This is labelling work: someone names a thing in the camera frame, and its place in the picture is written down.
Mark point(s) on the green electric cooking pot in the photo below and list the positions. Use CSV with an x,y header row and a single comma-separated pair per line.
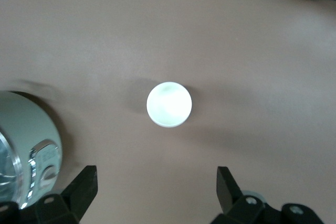
x,y
36,129

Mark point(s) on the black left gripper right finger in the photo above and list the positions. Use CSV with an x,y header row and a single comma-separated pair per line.
x,y
228,195

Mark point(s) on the glass pot lid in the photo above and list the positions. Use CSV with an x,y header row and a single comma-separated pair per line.
x,y
5,161

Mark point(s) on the brown table cover sheet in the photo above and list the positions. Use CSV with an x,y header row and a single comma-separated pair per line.
x,y
168,37

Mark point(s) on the white IKEA cup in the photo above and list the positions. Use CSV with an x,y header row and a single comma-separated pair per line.
x,y
169,104

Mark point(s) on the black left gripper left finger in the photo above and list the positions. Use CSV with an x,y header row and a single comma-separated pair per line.
x,y
84,190

